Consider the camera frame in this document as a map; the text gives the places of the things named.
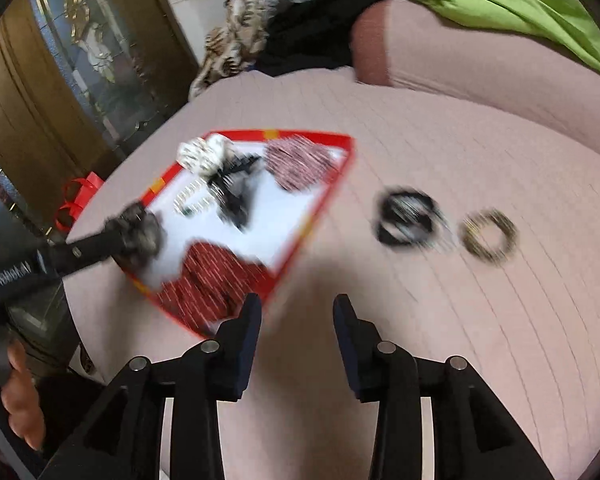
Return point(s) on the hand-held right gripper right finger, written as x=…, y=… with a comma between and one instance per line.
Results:
x=347, y=345

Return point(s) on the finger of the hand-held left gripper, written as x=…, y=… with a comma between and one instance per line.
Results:
x=87, y=252

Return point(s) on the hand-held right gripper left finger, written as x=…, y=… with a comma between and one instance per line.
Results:
x=247, y=340

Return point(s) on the black dotted sheer scrunchie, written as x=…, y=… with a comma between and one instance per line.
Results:
x=140, y=235

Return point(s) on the red polka dot scrunchie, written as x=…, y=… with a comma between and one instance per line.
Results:
x=205, y=280

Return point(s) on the red box with white inside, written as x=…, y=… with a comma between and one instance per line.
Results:
x=280, y=220

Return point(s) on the white cherry print scrunchie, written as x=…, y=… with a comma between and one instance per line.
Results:
x=205, y=155

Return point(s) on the black hair claw clip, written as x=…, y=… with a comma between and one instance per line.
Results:
x=235, y=167

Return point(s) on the red plaid scrunchie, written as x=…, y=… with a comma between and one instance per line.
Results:
x=297, y=162

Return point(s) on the person's left hand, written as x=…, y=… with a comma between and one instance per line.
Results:
x=25, y=400

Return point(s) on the red ribbon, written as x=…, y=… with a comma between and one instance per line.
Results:
x=92, y=179

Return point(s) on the wooden door with glass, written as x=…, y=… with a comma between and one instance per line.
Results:
x=30, y=110

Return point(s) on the leaf print cloth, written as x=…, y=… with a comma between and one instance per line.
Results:
x=230, y=45

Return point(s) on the pink sofa bolster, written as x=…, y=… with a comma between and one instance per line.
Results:
x=455, y=55

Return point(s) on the black cloth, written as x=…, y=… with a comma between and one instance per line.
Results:
x=310, y=35

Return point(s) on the green cloth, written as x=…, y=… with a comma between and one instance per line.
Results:
x=505, y=5

